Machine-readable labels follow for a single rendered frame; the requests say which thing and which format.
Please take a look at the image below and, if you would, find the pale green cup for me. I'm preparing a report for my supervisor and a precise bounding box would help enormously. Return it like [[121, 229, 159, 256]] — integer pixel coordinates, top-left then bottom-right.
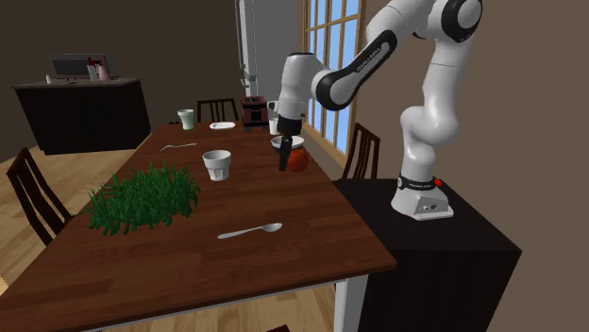
[[177, 108, 195, 131]]

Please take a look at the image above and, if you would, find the dark wooden chair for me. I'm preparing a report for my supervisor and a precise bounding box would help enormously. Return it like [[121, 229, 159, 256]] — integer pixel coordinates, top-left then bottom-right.
[[6, 146, 74, 247], [196, 97, 241, 125], [341, 122, 382, 181]]

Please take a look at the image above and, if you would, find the black sideboard with monitor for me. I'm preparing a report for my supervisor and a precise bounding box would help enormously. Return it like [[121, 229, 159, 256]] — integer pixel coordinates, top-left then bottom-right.
[[11, 52, 152, 157]]

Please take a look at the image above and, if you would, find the brown wooden dining table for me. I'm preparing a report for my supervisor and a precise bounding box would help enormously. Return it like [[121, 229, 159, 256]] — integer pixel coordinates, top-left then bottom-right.
[[0, 120, 398, 332]]

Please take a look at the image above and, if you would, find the white ribbed cup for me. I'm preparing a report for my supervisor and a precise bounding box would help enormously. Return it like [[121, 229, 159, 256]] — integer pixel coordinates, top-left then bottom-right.
[[201, 149, 232, 182]]

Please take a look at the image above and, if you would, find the grey refrigerator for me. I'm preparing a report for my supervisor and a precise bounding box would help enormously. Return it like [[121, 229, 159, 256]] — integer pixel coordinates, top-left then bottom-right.
[[233, 0, 306, 103]]

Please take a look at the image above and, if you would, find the green grass plant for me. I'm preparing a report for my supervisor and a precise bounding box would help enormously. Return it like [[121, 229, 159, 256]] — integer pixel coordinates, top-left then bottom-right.
[[73, 160, 202, 238]]

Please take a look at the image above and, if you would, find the black robot stand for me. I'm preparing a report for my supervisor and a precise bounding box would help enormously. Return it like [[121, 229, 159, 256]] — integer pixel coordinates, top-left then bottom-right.
[[332, 176, 524, 332]]

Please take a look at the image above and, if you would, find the wooden framed window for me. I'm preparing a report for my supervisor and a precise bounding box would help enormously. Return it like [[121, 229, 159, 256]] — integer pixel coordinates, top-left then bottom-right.
[[299, 0, 365, 158]]

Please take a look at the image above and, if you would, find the dark red toaster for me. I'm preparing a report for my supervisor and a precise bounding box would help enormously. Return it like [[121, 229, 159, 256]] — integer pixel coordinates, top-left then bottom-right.
[[240, 95, 270, 127]]

